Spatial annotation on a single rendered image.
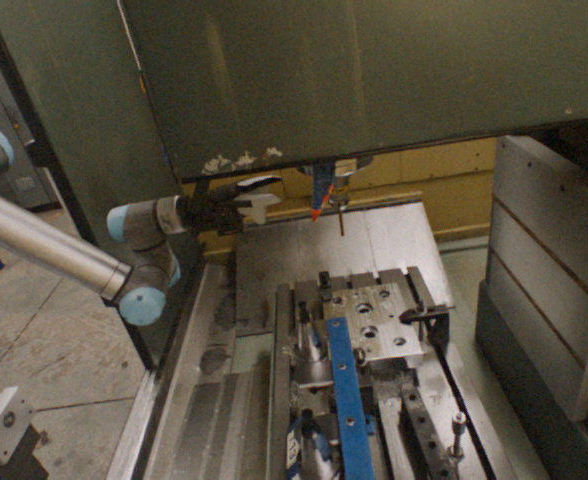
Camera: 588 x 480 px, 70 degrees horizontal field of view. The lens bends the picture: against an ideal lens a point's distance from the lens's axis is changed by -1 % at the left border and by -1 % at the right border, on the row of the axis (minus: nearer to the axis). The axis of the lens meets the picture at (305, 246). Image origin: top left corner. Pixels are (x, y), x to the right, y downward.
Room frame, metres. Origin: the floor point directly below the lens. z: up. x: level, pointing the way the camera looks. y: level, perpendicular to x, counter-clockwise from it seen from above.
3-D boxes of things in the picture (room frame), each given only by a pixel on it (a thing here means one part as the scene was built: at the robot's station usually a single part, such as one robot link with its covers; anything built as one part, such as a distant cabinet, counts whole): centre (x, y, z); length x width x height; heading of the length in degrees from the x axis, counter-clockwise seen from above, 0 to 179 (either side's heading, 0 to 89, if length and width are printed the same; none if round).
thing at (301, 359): (0.57, 0.02, 1.21); 0.06 x 0.06 x 0.03
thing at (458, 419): (0.52, -0.24, 0.96); 0.03 x 0.03 x 0.13
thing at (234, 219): (0.80, 0.17, 1.42); 0.12 x 0.08 x 0.09; 87
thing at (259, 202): (0.75, 0.08, 1.43); 0.09 x 0.03 x 0.06; 62
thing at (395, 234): (1.45, -0.11, 0.75); 0.89 x 0.67 x 0.26; 87
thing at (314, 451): (0.35, 0.03, 1.26); 0.04 x 0.04 x 0.07
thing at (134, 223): (0.81, 0.33, 1.42); 0.11 x 0.08 x 0.09; 87
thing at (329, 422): (0.40, 0.03, 1.21); 0.07 x 0.05 x 0.01; 87
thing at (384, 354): (0.88, -0.13, 0.97); 0.29 x 0.23 x 0.05; 177
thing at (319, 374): (0.51, 0.03, 1.21); 0.07 x 0.05 x 0.01; 87
